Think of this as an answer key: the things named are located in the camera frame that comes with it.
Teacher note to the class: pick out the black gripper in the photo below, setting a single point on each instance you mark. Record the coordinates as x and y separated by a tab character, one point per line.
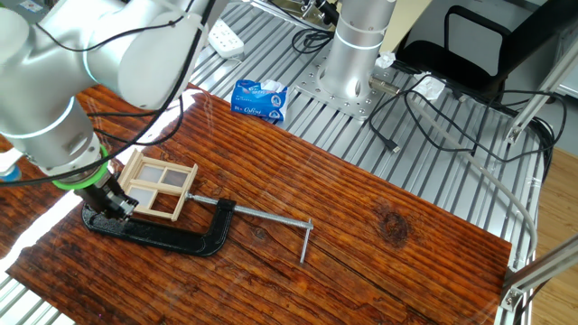
97	196

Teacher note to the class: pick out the miniature wooden sliding window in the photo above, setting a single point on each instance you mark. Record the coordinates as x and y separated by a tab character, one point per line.
158	186

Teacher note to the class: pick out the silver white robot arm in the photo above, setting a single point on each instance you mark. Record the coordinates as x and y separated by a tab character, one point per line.
45	90

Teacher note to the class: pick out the black C-clamp with steel screw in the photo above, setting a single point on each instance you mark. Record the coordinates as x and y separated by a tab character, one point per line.
149	234

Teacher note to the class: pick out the blue tissue pack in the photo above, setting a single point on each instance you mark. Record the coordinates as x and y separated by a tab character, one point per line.
257	101

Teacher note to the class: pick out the glossy wood grain mat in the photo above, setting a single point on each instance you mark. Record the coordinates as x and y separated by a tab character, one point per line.
316	203

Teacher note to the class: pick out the white power strip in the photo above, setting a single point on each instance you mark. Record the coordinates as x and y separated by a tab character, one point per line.
226	38

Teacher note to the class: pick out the black office chair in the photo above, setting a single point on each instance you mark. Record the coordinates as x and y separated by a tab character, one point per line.
519	36

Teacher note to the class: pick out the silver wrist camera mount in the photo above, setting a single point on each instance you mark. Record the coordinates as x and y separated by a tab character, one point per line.
9	169

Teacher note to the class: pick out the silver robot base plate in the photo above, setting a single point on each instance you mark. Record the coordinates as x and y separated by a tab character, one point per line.
316	90

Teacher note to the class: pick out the aluminium frame strut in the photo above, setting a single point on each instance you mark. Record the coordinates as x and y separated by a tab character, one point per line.
542	266
542	92

